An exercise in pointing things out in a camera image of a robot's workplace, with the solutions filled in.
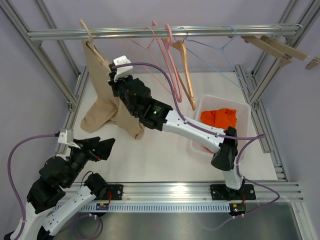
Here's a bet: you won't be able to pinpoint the purple cable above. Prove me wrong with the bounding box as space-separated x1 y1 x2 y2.
7 133 103 240
109 62 281 231

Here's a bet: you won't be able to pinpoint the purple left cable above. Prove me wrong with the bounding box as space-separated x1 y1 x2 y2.
7 133 103 240

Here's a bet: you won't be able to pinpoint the wooden hangers at right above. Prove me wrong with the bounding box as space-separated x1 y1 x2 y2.
241 35 320 70

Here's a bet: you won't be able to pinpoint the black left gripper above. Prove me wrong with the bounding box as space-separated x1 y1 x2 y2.
64 136 115 187

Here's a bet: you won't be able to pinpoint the beige garment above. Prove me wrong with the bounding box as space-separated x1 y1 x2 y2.
80 40 145 140

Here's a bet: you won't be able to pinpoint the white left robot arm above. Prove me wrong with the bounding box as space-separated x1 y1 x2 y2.
3 137 116 240

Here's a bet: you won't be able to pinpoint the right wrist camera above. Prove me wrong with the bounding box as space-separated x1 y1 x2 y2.
109 55 133 82

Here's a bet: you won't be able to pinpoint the orange t shirt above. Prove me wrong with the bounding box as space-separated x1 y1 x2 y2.
200 107 238 153

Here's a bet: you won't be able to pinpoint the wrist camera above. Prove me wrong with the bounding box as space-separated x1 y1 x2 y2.
57 128 81 149
109 55 133 82

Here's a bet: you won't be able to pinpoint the thin pink wire hanger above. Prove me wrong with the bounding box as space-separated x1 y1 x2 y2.
119 26 173 95

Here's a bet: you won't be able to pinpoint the white plastic basket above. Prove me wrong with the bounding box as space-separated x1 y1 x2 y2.
188 94 254 159

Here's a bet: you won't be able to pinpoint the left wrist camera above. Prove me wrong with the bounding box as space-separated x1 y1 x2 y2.
57 128 81 149

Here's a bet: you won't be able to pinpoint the wooden hanger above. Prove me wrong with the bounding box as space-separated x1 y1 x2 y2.
172 40 196 111

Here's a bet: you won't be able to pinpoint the aluminium front rail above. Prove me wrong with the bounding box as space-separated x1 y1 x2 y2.
121 181 304 203

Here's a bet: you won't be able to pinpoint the thick pink plastic hanger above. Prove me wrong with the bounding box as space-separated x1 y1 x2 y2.
161 23 183 103

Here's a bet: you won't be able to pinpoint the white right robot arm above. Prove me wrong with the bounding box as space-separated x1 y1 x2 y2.
108 73 244 199

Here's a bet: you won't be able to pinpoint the white slotted cable duct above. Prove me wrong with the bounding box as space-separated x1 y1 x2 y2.
79 202 231 213

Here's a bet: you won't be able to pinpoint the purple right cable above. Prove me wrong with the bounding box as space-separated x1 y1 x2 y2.
109 62 281 231

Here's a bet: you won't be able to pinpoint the blue wire hanger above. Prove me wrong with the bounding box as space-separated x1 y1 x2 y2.
181 25 248 90

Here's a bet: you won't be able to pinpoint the aluminium hanging rod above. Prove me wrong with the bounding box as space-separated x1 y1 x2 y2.
27 23 303 41

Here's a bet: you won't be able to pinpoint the beige hanger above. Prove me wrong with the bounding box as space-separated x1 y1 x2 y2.
79 19 109 67

